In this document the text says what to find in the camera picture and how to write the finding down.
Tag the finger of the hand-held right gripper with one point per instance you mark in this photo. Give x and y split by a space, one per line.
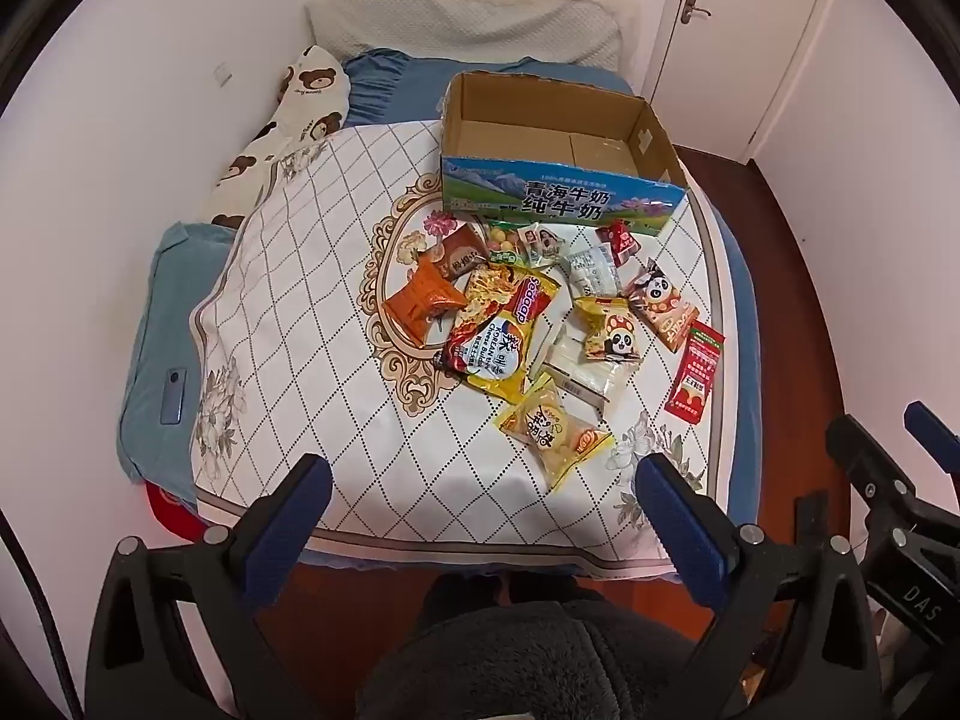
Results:
866 457
930 427

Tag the green snack packet with balls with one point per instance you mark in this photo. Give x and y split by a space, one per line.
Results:
501 244

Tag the yellow triangular snack packet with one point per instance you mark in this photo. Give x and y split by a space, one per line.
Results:
611 330

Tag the white snack packet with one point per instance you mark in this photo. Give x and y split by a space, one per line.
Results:
589 274

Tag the small red snack packet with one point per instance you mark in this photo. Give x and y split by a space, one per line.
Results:
619 238

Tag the bear-print pillow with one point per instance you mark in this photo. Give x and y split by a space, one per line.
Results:
307 101

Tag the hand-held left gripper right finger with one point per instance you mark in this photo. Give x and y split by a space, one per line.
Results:
679 517

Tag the brown snack packet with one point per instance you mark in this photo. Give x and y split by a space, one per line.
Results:
461 255

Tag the orange panda snack packet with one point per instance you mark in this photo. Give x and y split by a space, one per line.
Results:
664 304

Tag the blue smartphone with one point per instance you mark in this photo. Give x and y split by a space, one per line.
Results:
174 397

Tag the red cloth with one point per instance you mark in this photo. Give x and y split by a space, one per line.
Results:
169 506

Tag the beige snack packet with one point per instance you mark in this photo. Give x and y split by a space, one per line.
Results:
577 367

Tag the white textured pillow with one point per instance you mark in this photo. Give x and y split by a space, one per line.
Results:
465 22

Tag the red sauce sachet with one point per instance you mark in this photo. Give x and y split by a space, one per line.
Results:
694 375

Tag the printed cardboard box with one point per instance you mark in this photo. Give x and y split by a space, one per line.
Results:
525 127

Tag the person's dark fleece garment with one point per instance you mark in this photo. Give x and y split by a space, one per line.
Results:
525 652

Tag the white wall switch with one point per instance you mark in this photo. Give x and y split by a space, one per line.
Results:
222 73

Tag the light blue pillow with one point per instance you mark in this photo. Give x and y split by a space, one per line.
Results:
157 330

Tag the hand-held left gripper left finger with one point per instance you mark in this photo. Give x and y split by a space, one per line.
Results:
304 499

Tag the small pale snack packet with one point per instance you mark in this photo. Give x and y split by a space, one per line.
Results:
544 242

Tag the blue ruffled pillow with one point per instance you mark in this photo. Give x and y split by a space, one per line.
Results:
390 86

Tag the white door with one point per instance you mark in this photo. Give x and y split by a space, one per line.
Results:
735 30

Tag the large yellow instant noodle packet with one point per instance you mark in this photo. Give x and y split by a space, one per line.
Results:
495 337

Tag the yellow bread packet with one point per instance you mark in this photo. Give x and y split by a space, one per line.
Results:
551 424

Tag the white diamond-pattern quilt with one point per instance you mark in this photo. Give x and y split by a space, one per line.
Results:
300 277

